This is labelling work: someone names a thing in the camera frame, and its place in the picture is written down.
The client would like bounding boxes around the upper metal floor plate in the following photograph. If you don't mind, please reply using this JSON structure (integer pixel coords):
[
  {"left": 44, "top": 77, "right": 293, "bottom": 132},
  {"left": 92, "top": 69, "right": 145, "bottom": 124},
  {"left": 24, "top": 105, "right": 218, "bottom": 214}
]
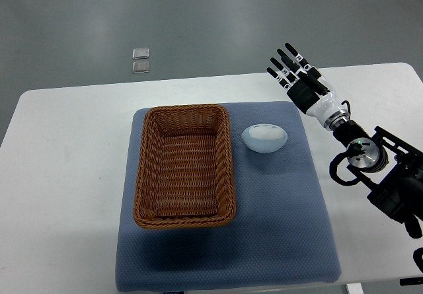
[{"left": 132, "top": 48, "right": 149, "bottom": 59}]

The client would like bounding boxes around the black table controller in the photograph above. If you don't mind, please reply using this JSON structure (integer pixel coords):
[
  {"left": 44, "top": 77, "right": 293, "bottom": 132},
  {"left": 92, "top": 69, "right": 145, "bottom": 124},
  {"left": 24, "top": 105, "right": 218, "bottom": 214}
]
[{"left": 399, "top": 277, "right": 423, "bottom": 286}]

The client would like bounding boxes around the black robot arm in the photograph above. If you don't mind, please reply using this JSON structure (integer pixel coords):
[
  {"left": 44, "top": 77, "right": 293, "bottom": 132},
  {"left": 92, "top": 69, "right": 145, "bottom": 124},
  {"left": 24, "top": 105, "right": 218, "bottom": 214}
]
[{"left": 267, "top": 43, "right": 422, "bottom": 239}]

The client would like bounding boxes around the blue fabric mat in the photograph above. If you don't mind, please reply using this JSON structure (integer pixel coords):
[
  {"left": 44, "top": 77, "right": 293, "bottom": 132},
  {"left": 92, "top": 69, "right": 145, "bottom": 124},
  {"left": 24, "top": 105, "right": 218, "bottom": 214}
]
[{"left": 116, "top": 102, "right": 341, "bottom": 292}]

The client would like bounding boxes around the blue plush toy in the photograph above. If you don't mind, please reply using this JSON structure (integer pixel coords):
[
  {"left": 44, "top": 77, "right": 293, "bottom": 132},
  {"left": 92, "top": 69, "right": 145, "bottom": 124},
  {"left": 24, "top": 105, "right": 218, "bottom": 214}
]
[{"left": 241, "top": 124, "right": 288, "bottom": 153}]

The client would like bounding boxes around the brown wicker basket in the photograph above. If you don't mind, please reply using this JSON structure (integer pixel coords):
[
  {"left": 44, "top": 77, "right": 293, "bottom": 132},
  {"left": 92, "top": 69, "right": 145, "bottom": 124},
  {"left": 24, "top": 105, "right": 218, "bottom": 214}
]
[{"left": 133, "top": 104, "right": 237, "bottom": 229}]

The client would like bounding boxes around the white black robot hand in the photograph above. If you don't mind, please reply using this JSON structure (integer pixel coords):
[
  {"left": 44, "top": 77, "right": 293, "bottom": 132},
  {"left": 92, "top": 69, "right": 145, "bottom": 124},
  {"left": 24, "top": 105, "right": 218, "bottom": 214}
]
[{"left": 266, "top": 42, "right": 350, "bottom": 131}]

